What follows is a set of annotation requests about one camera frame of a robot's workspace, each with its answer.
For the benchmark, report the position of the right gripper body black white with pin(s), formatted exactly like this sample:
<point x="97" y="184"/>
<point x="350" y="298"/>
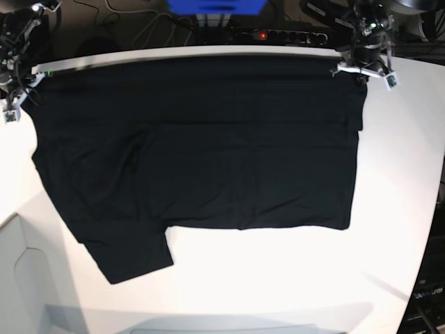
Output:
<point x="16" y="88"/>

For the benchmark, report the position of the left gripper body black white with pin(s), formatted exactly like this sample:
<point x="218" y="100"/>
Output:
<point x="365" y="62"/>

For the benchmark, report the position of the black T-shirt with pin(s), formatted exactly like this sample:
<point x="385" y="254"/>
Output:
<point x="233" y="142"/>

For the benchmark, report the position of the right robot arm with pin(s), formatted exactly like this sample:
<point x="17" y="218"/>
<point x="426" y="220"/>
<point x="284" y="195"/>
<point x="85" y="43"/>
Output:
<point x="28" y="31"/>

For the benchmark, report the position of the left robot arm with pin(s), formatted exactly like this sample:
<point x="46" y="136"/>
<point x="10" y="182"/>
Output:
<point x="372" y="24"/>

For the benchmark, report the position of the blue box at top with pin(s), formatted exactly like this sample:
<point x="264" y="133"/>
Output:
<point x="219" y="7"/>

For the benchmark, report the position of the black equipment at right edge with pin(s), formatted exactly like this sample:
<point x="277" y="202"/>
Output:
<point x="426" y="309"/>

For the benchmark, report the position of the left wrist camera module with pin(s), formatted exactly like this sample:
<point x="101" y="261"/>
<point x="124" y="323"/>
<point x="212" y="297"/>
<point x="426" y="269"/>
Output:
<point x="391" y="80"/>

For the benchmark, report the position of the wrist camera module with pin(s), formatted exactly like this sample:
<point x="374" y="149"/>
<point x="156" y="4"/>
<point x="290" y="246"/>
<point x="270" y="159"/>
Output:
<point x="12" y="115"/>
<point x="391" y="80"/>

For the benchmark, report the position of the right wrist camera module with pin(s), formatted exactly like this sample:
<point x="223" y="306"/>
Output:
<point x="12" y="115"/>

